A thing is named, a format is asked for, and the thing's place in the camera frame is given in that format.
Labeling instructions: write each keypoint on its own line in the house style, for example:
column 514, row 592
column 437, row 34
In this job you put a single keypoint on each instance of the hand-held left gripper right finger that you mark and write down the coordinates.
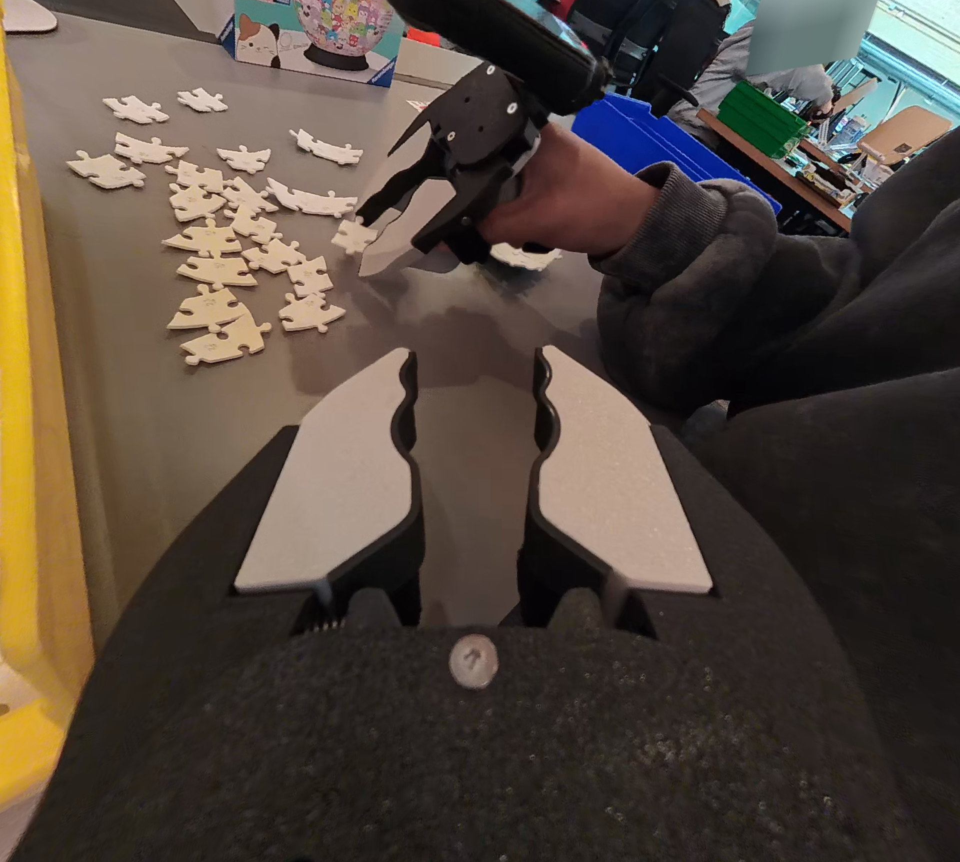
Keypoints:
column 615, row 494

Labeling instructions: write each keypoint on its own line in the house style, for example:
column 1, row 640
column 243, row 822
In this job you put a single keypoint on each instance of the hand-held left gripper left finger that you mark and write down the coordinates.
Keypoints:
column 330, row 494

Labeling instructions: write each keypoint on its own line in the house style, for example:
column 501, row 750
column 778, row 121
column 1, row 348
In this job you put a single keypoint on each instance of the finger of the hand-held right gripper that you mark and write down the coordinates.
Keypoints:
column 401, row 187
column 409, row 232

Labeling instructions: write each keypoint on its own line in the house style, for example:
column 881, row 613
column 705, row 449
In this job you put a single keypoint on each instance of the single white puzzle piece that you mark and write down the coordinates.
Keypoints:
column 352, row 236

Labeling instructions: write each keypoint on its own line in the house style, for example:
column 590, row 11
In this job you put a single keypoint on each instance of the curved assembled puzzle section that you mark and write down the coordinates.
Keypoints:
column 525, row 258

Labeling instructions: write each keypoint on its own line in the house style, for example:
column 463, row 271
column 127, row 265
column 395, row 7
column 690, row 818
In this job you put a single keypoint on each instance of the spread of white puzzle pieces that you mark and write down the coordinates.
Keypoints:
column 217, row 239

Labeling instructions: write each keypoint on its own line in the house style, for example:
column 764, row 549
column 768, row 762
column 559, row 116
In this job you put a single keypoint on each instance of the yellow plastic bin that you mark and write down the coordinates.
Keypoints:
column 22, row 352

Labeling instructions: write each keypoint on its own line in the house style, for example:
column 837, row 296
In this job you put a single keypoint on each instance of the person's right forearm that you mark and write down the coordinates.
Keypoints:
column 712, row 277

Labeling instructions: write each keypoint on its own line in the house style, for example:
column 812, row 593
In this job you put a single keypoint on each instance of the person's right hand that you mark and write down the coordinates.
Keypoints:
column 577, row 194

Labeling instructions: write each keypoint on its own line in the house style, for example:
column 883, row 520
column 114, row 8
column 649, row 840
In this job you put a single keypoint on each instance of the blue plastic bin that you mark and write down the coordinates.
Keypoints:
column 645, row 134

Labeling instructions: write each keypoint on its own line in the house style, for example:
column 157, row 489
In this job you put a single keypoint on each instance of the black office chair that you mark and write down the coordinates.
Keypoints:
column 694, row 44

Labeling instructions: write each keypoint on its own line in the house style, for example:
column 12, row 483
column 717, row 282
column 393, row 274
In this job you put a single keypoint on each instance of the green plastic bin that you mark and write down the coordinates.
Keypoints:
column 761, row 116

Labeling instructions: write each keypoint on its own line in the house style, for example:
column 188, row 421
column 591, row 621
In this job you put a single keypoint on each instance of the wooden background table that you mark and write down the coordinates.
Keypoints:
column 787, row 179

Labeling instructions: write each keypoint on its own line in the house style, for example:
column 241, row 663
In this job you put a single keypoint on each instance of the document stand with wooden board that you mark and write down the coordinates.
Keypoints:
column 22, row 14

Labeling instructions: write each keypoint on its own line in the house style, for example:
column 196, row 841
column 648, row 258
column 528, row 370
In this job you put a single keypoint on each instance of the tan chair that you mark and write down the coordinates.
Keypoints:
column 904, row 134

